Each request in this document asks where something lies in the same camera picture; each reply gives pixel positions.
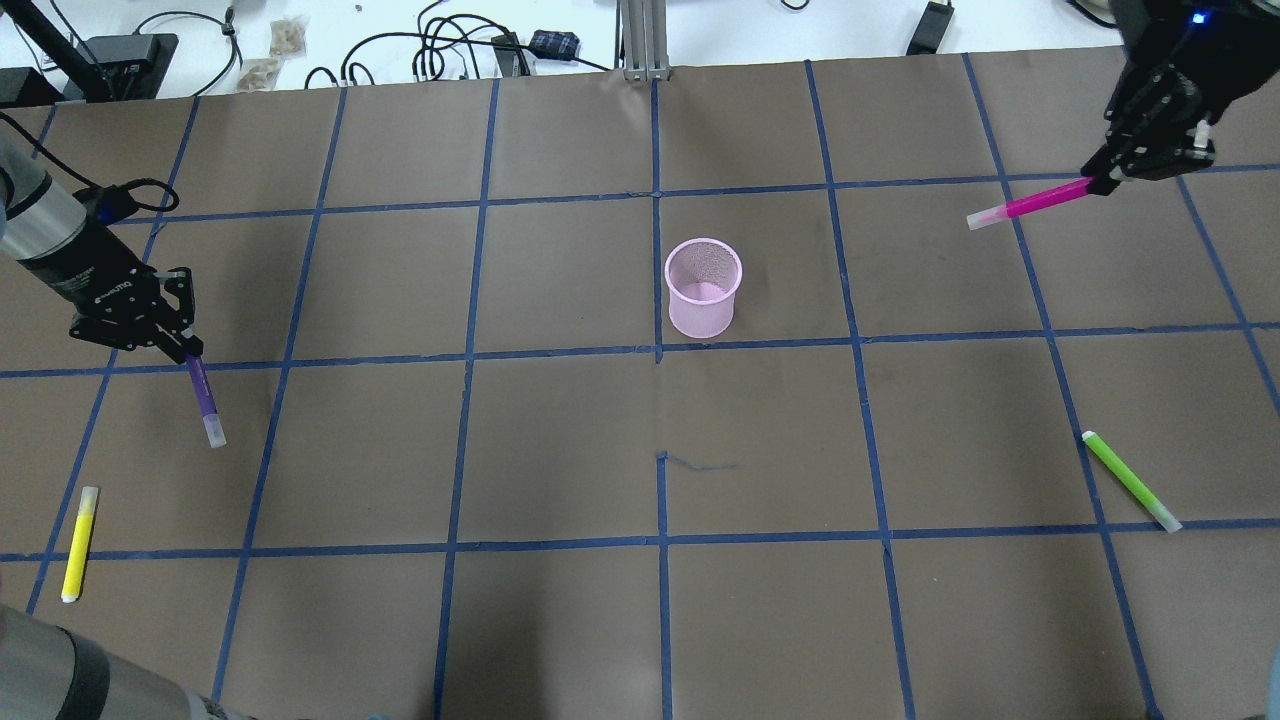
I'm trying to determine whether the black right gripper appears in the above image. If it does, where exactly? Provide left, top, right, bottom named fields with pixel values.
left=1080, top=1, right=1279, bottom=196

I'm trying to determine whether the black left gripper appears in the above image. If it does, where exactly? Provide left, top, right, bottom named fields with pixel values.
left=45, top=250, right=201, bottom=365

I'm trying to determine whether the pink highlighter pen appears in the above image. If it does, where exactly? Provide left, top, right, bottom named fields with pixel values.
left=966, top=177, right=1092, bottom=231

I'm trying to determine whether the purple highlighter pen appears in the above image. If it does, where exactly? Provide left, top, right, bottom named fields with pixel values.
left=186, top=355, right=227, bottom=448

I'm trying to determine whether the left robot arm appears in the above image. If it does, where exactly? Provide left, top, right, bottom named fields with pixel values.
left=1, top=138, right=205, bottom=364

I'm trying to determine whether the pink mesh cup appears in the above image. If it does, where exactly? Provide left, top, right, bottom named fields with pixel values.
left=662, top=237, right=744, bottom=340

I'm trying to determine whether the yellow highlighter pen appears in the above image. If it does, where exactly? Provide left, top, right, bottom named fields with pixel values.
left=60, top=486, right=100, bottom=603

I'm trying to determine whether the black power adapter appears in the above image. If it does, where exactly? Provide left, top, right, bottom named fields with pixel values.
left=905, top=1, right=955, bottom=56

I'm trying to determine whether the green highlighter pen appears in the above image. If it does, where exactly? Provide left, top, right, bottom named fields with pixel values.
left=1080, top=430, right=1183, bottom=534

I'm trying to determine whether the black camera stand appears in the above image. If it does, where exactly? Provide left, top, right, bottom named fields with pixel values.
left=1, top=1, right=179, bottom=102

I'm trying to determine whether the black cable on desk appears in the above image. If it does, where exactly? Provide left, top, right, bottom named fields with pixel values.
left=305, top=0, right=611, bottom=91

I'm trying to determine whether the aluminium frame post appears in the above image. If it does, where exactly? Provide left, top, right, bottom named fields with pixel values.
left=616, top=0, right=669, bottom=82

